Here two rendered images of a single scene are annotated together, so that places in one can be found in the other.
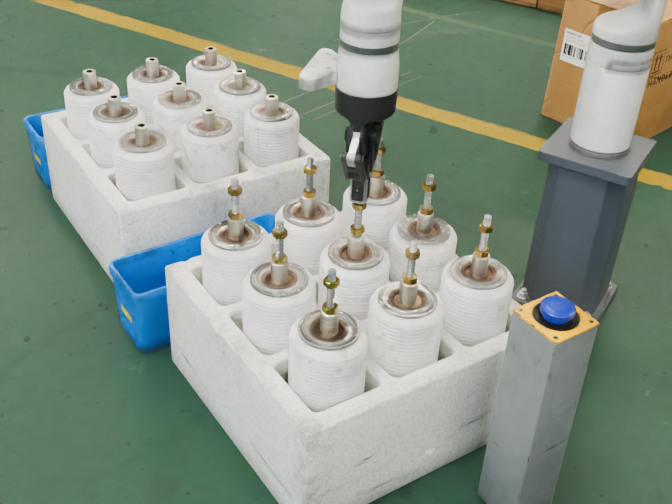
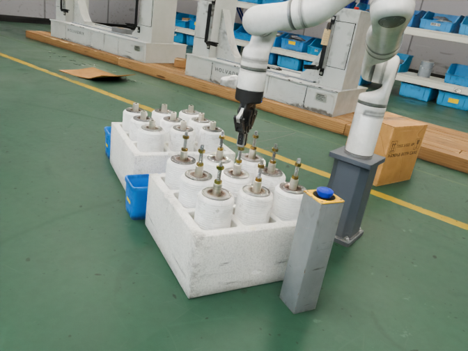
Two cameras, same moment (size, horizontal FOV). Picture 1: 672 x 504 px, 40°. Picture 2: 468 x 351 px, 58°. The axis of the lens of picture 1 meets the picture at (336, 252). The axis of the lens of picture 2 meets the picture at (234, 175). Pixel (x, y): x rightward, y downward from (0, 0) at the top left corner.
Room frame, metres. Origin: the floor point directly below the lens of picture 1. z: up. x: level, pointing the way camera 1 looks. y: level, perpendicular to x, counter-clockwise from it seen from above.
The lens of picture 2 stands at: (-0.11, -0.11, 0.69)
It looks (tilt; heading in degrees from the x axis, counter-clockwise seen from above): 21 degrees down; 5
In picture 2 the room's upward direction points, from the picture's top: 9 degrees clockwise
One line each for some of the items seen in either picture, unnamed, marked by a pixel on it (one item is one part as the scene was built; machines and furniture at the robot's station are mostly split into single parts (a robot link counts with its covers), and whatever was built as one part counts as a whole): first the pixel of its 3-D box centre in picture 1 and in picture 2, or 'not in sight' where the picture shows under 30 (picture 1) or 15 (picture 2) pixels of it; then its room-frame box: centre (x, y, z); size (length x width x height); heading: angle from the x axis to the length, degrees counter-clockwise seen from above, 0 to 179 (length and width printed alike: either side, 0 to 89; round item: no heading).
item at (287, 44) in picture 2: not in sight; (299, 42); (6.36, -0.23, 0.36); 0.50 x 0.38 x 0.21; 151
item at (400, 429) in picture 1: (348, 345); (228, 223); (1.02, -0.03, 0.09); 0.39 x 0.39 x 0.18; 35
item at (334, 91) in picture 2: not in sight; (276, 46); (3.49, 0.00, 0.45); 1.45 x 0.57 x 0.74; 61
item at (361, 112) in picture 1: (364, 115); (247, 103); (1.02, -0.03, 0.46); 0.08 x 0.08 x 0.09
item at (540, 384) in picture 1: (533, 416); (309, 253); (0.82, -0.25, 0.16); 0.07 x 0.07 x 0.31; 35
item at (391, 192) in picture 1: (375, 192); (251, 157); (1.18, -0.05, 0.25); 0.08 x 0.08 x 0.01
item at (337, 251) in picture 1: (355, 253); (236, 173); (1.02, -0.03, 0.25); 0.08 x 0.08 x 0.01
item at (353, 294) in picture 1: (351, 306); (231, 202); (1.02, -0.03, 0.16); 0.10 x 0.10 x 0.18
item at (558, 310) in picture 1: (556, 312); (324, 193); (0.82, -0.25, 0.32); 0.04 x 0.04 x 0.02
